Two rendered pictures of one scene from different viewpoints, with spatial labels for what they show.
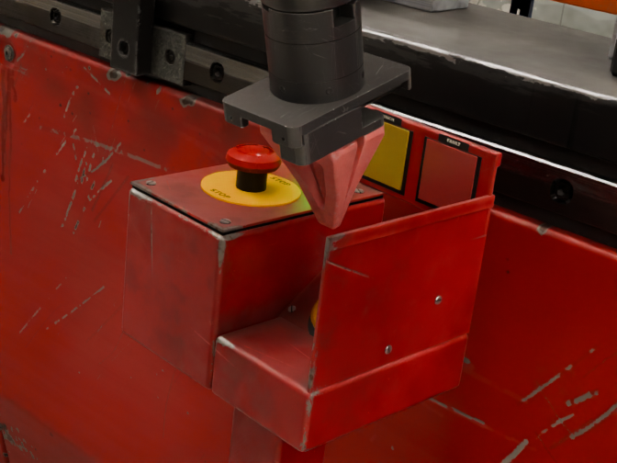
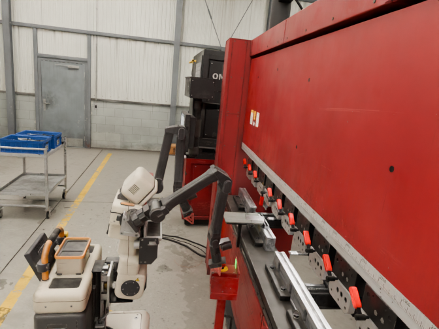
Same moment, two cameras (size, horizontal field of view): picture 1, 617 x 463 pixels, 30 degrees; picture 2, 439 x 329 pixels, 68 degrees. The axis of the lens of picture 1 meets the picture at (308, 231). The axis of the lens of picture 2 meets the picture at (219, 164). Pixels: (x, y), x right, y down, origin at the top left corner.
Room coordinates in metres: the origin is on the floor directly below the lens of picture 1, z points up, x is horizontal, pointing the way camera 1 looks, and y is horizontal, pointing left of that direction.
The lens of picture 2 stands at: (-0.63, -1.15, 1.88)
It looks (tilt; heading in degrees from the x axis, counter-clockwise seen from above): 13 degrees down; 43
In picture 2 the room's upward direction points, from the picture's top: 6 degrees clockwise
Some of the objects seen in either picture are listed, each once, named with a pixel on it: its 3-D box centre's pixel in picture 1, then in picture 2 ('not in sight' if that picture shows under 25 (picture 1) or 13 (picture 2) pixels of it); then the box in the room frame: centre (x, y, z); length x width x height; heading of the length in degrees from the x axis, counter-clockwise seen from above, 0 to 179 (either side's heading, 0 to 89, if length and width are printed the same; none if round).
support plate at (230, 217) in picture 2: not in sight; (242, 217); (1.10, 0.18, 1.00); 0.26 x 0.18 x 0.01; 141
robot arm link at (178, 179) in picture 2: not in sight; (179, 160); (0.67, 0.40, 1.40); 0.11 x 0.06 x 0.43; 54
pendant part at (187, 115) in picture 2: not in sight; (187, 130); (1.55, 1.36, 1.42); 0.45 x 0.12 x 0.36; 56
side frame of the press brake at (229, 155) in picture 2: not in sight; (257, 166); (1.97, 0.73, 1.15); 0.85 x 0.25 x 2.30; 141
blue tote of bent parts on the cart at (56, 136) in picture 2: not in sight; (39, 139); (0.95, 3.81, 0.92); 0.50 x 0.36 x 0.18; 144
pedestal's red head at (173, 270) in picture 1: (300, 247); (223, 277); (0.75, 0.00, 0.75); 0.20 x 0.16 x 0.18; 46
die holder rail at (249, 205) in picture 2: not in sight; (246, 201); (1.56, 0.51, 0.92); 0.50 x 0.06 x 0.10; 51
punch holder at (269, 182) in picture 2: not in sight; (274, 191); (1.10, -0.04, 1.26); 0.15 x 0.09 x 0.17; 51
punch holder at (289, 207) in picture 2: not in sight; (294, 215); (0.85, -0.35, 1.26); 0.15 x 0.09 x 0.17; 51
